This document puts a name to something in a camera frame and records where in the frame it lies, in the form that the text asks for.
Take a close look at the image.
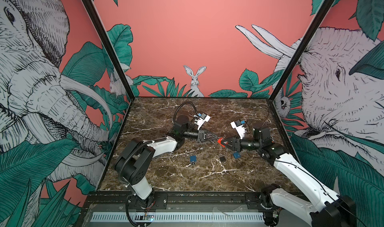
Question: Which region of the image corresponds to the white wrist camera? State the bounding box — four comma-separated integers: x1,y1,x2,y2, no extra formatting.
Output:
231,120,246,140
194,113,211,131

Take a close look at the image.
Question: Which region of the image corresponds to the red safety padlock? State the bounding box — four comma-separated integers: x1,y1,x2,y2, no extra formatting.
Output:
218,138,225,148

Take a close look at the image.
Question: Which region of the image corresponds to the left black frame post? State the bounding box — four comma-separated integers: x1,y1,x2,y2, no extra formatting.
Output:
81,0,135,101

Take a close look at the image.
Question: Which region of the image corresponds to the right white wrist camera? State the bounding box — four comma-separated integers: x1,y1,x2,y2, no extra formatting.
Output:
231,120,246,140

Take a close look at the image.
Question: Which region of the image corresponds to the left black corrugated cable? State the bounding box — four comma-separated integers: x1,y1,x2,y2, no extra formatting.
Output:
173,101,199,124

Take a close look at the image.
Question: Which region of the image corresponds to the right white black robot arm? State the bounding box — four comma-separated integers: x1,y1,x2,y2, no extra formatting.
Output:
218,125,358,227

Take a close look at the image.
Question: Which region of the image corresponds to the blue padlock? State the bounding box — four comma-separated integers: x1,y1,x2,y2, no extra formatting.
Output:
190,156,197,165
233,152,241,159

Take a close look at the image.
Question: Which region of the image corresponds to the black mounting rail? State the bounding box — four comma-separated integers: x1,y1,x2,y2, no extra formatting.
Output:
84,191,266,211

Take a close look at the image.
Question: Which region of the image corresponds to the white slotted cable duct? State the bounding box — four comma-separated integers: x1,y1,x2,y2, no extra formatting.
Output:
90,212,264,223

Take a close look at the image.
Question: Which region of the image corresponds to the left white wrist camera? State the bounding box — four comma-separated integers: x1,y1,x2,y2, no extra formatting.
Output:
194,113,211,131

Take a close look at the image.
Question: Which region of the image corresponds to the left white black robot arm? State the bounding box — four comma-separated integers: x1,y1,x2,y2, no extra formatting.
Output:
114,113,218,206

